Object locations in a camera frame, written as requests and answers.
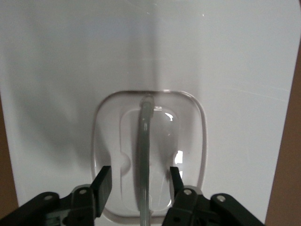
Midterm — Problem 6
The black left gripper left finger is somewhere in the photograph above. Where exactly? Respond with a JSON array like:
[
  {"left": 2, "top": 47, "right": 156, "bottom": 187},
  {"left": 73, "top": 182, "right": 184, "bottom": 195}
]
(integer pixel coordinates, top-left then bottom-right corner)
[{"left": 44, "top": 165, "right": 112, "bottom": 226}]

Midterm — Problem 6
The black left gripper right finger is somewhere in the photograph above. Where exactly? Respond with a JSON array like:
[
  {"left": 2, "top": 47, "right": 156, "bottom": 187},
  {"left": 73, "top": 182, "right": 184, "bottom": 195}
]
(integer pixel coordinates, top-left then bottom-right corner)
[{"left": 161, "top": 166, "right": 212, "bottom": 226}]

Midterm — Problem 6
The white box lid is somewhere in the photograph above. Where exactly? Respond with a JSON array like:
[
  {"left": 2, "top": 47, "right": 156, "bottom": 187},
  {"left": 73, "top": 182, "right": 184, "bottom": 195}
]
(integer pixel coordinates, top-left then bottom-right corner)
[{"left": 0, "top": 0, "right": 301, "bottom": 226}]

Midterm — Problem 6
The brown table cover sheet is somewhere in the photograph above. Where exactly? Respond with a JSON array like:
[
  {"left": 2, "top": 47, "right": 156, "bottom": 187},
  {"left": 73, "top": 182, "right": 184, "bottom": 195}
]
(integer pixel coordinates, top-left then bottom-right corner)
[{"left": 0, "top": 44, "right": 301, "bottom": 226}]

